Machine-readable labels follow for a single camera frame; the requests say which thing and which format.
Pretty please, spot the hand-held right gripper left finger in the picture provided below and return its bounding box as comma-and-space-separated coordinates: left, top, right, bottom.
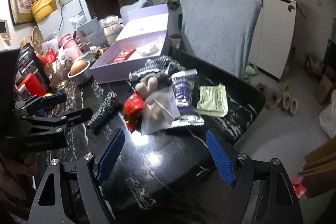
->
28, 127, 126, 224

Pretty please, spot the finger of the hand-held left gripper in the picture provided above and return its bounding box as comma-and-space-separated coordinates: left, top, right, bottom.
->
20, 108, 94, 133
14, 93, 68, 112

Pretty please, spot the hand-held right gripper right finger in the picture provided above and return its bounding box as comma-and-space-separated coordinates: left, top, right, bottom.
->
205, 128, 305, 224

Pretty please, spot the red snack packet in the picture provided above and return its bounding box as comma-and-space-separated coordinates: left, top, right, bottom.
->
123, 91, 145, 132

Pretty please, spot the lavender gift box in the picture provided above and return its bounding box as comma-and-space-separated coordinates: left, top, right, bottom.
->
90, 4, 170, 84

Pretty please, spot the clear zip bag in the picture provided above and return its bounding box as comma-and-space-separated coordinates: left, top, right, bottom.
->
140, 89, 181, 136

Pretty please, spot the purple silver snack packet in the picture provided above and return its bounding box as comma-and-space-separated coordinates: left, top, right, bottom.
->
168, 69, 205, 130

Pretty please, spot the checkered fabric headband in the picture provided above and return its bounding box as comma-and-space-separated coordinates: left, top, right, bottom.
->
129, 55, 184, 86

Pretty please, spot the person's left forearm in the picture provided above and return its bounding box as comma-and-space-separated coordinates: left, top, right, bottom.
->
0, 183, 36, 224

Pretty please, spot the person's left hand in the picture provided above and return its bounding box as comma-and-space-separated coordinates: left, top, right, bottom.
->
0, 153, 39, 188

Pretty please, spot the red plastic container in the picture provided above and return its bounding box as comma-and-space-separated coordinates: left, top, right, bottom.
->
17, 72, 48, 96

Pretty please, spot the checkered fabric roll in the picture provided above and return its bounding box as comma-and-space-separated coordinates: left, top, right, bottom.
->
87, 92, 119, 132

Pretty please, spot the steel bowl with brown egg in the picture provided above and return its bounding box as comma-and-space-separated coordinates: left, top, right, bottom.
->
67, 59, 92, 86

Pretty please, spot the black printed box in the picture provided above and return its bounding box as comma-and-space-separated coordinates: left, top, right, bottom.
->
17, 44, 51, 81

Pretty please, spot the pink cup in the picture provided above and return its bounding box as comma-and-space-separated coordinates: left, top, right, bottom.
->
58, 33, 83, 59

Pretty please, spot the pale green packet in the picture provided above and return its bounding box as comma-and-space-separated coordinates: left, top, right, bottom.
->
196, 83, 228, 118

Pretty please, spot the woven fan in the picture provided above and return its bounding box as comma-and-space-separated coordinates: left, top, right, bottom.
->
31, 26, 44, 53

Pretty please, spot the beige plush toy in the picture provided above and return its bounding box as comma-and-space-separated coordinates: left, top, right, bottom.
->
135, 76, 158, 97

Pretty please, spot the white carton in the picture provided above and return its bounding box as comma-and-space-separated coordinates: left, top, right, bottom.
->
76, 18, 105, 45

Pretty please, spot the beige fuzzy slipper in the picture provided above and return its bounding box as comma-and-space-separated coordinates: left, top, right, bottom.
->
256, 82, 269, 97
288, 97, 299, 116
281, 93, 292, 111
266, 90, 282, 109

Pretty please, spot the pink red packet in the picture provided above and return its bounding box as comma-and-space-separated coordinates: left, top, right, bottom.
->
291, 175, 308, 199

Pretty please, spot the yellow pot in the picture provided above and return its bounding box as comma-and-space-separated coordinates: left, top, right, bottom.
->
30, 0, 60, 24

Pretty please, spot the white ceramic jar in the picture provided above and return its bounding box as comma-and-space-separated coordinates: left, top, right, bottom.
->
102, 16, 124, 44

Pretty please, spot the white fridge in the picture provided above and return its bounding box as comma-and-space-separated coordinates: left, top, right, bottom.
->
37, 0, 91, 42

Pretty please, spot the crumpled clear bag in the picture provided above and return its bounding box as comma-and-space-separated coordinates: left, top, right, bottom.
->
136, 40, 161, 58

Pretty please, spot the stack of flat cardboard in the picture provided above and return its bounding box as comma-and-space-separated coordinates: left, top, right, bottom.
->
301, 145, 336, 199

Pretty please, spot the framed picture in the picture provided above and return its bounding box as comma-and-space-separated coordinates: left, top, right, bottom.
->
8, 0, 35, 26

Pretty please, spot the white plastic bag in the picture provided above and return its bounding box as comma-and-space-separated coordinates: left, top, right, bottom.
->
319, 103, 336, 138

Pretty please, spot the chair with grey leaf cover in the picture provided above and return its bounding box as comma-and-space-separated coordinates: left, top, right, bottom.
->
180, 0, 261, 79

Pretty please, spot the white cabinet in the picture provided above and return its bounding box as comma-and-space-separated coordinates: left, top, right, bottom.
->
207, 0, 298, 81

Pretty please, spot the wall intercom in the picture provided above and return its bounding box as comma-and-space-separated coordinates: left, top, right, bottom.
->
0, 19, 11, 41

